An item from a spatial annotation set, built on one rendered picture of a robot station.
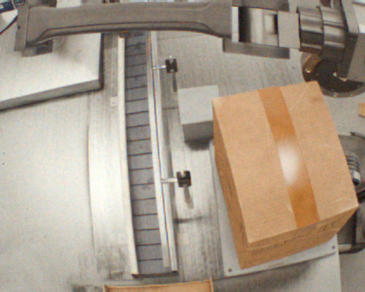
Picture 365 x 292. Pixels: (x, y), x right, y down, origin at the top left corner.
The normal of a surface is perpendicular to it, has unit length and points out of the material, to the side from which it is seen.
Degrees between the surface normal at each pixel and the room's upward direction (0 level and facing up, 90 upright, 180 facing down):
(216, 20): 41
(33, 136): 0
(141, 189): 0
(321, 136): 0
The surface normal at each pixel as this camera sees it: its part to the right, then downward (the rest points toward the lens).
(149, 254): -0.07, -0.44
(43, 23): -0.05, 0.25
